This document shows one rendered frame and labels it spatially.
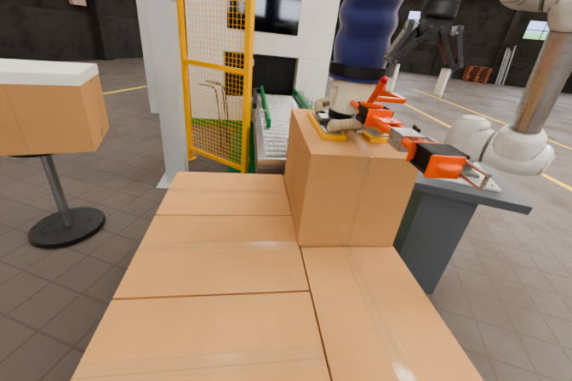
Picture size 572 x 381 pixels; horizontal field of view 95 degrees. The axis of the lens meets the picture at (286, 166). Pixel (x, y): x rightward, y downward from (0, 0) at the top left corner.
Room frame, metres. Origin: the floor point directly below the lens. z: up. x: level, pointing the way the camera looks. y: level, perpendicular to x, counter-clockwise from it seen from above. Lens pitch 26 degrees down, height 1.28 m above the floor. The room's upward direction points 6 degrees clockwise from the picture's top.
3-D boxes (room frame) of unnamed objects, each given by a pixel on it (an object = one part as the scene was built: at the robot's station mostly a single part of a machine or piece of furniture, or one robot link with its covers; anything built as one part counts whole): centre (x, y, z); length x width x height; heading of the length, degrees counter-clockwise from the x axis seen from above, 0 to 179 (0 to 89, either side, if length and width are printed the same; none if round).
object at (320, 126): (1.11, -0.15, 0.97); 0.34 x 0.10 x 0.05; 8
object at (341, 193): (1.12, -0.23, 0.75); 0.60 x 0.40 x 0.40; 8
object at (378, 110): (0.88, -0.28, 1.07); 0.10 x 0.08 x 0.06; 98
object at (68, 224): (1.32, 1.39, 0.31); 0.40 x 0.40 x 0.62
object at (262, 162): (1.50, -0.17, 0.58); 0.70 x 0.03 x 0.06; 100
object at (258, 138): (2.59, 0.36, 0.50); 2.31 x 0.05 x 0.19; 10
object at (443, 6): (0.72, -0.31, 1.35); 0.08 x 0.07 x 0.09; 98
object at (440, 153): (0.53, -0.32, 1.07); 0.08 x 0.07 x 0.05; 8
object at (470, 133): (1.24, -0.86, 0.93); 0.18 x 0.16 x 0.22; 42
